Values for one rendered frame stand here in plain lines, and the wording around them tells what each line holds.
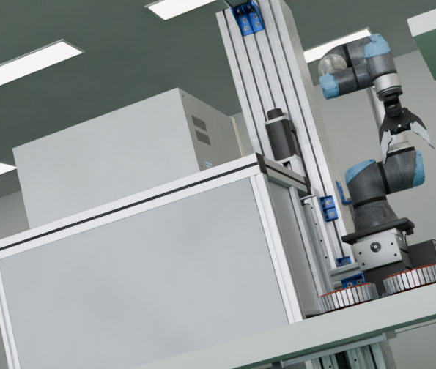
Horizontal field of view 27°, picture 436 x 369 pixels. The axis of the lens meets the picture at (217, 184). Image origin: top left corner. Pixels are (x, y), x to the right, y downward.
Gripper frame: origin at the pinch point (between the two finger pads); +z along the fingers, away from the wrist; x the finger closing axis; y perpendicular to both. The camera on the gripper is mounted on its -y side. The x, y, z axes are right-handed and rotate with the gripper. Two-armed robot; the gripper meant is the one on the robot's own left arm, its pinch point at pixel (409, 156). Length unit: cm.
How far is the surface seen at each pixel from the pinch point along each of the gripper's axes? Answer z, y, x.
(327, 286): 31, -36, 26
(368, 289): 37, -90, 9
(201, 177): 5, -78, 38
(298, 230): 18, -54, 25
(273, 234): 21, -77, 26
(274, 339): 42, -99, 26
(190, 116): -10, -72, 38
